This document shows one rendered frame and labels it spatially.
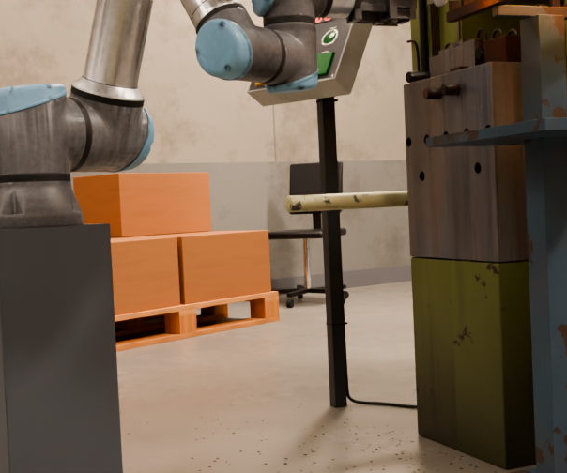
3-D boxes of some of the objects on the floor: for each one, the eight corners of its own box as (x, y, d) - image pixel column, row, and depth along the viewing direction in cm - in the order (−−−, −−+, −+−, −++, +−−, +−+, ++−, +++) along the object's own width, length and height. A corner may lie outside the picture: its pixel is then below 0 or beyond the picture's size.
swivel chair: (319, 296, 609) (314, 163, 605) (374, 300, 563) (368, 158, 560) (249, 304, 577) (242, 164, 574) (299, 310, 532) (293, 159, 528)
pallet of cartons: (193, 310, 558) (187, 175, 555) (309, 324, 470) (301, 164, 467) (-49, 341, 469) (-58, 181, 467) (38, 364, 382) (27, 168, 379)
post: (335, 408, 277) (319, 47, 273) (329, 405, 281) (314, 49, 277) (347, 406, 279) (331, 47, 275) (341, 404, 282) (326, 49, 278)
